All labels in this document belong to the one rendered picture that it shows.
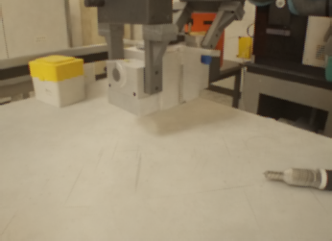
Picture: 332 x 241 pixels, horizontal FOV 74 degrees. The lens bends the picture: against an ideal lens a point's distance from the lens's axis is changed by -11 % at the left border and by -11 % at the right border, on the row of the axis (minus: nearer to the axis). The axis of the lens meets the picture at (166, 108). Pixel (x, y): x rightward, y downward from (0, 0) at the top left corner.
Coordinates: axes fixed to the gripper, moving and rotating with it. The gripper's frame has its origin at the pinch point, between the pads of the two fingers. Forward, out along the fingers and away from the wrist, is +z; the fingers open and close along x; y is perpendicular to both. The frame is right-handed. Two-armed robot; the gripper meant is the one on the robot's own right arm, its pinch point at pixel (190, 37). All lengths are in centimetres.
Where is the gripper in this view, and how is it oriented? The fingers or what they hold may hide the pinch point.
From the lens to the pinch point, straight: 48.8
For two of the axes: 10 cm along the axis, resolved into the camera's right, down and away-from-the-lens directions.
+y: -5.4, -4.0, -7.4
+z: -4.6, 8.8, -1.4
